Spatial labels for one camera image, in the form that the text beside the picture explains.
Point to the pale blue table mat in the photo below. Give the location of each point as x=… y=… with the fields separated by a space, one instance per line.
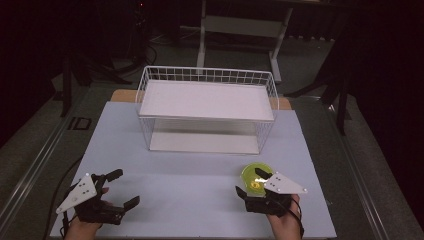
x=186 y=186

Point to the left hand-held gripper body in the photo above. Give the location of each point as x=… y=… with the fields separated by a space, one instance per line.
x=80 y=195

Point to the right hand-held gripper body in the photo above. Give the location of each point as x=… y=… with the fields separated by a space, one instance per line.
x=283 y=185

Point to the green round dish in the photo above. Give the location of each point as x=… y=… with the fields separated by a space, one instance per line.
x=249 y=176

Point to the metal floor rail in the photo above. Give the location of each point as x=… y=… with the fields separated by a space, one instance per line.
x=31 y=173
x=360 y=173

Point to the person's right hand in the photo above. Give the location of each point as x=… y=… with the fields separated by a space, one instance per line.
x=285 y=228

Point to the black floor bracket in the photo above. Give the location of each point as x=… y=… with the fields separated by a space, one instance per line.
x=79 y=123

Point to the person's left hand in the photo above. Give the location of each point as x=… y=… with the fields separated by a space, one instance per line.
x=81 y=230

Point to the white metal table frame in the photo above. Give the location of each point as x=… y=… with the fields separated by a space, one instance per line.
x=245 y=26

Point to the black stand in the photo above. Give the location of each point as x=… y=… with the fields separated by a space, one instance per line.
x=66 y=90
x=340 y=100

